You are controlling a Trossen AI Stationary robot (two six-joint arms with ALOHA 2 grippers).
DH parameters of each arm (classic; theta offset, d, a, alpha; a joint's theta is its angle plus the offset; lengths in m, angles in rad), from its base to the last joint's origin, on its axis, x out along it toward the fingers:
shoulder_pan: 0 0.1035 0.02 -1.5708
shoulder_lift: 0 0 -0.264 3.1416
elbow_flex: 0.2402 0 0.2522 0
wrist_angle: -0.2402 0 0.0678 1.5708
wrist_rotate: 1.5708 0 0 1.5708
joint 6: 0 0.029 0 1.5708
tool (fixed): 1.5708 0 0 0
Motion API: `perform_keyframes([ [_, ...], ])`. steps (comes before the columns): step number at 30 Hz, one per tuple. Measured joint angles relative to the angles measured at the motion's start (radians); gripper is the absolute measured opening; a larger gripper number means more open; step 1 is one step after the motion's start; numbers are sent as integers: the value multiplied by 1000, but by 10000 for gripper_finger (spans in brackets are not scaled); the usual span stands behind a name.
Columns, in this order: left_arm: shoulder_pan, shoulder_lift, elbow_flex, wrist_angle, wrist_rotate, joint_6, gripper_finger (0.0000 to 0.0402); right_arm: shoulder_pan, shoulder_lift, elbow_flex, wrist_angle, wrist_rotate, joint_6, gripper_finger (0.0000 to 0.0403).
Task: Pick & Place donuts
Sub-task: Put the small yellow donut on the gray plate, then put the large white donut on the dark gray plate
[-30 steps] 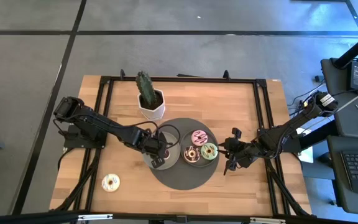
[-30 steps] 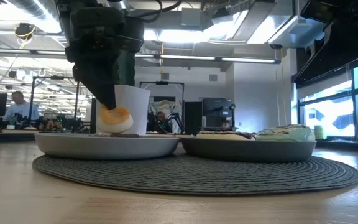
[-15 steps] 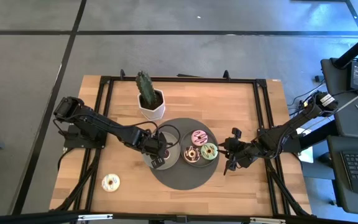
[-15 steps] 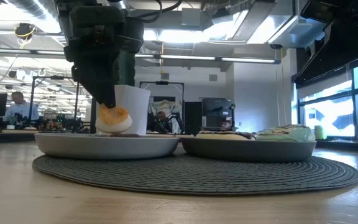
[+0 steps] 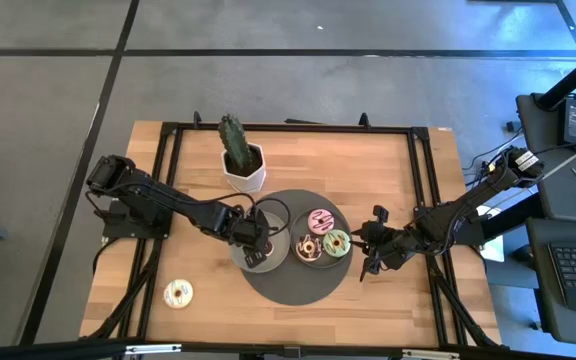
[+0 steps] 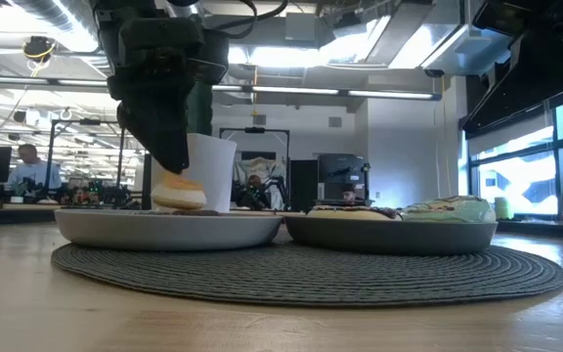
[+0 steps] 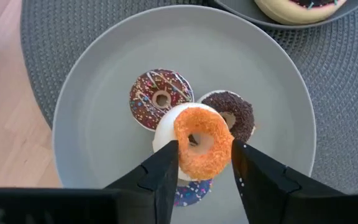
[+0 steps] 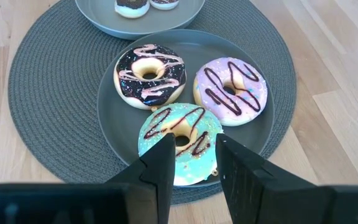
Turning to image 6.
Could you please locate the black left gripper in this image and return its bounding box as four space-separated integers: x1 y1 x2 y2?
107 17 205 176

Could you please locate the small orange donut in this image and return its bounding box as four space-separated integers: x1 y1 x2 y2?
150 169 209 212

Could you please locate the large green drizzled donut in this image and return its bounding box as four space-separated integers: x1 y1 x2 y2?
400 195 498 225

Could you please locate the green cactus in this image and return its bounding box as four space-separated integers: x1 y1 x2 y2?
186 80 215 138

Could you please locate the white faceted plant pot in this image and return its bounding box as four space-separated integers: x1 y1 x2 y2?
152 132 238 214

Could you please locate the light grey plate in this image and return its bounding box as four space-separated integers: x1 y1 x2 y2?
54 208 284 252

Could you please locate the person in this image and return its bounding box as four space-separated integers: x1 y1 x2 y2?
241 174 269 209
6 143 64 193
339 185 360 205

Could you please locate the dark screen on stand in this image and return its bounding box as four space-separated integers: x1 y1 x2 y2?
316 153 371 202

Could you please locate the round dark woven placemat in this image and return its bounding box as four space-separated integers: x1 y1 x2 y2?
50 226 563 309

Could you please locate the dark grey plate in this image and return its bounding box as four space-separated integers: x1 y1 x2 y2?
283 214 499 257

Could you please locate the green spool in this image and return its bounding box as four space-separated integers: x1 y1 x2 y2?
494 196 515 221

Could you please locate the black robot rig frame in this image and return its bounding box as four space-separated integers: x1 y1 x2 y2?
44 118 127 206
218 126 291 212

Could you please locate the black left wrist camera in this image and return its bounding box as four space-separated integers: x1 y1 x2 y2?
188 27 231 86

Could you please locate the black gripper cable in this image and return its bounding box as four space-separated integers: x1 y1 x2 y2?
216 0 290 41

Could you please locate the yellow ceiling cord reel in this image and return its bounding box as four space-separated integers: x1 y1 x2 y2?
22 35 59 66

